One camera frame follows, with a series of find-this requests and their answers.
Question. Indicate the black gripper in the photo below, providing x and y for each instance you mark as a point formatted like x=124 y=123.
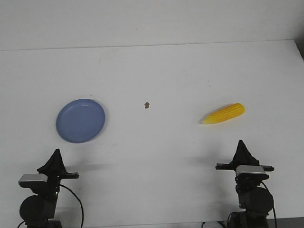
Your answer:
x=250 y=163
x=51 y=168

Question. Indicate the yellow corn cob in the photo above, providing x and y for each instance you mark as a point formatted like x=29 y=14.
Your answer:
x=224 y=114

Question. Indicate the blue round plate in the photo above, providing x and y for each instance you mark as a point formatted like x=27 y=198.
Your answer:
x=80 y=121

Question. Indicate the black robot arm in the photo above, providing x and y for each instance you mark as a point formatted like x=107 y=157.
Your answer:
x=38 y=210
x=254 y=197

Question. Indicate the small brown crumb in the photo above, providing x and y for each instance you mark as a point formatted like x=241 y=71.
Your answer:
x=146 y=105

